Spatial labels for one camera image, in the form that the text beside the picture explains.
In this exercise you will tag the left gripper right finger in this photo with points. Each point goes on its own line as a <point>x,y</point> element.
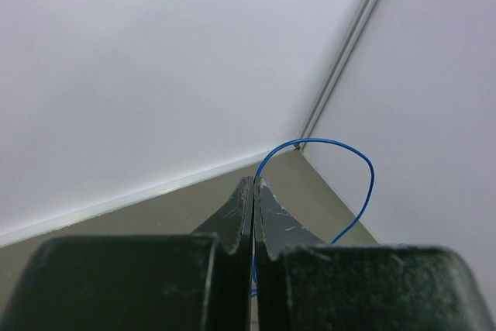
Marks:
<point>306,284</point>

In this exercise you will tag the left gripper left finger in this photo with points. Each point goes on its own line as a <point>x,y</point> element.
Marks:
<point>195,281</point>

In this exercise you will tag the right aluminium corner post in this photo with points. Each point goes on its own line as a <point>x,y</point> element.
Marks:
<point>348,44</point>

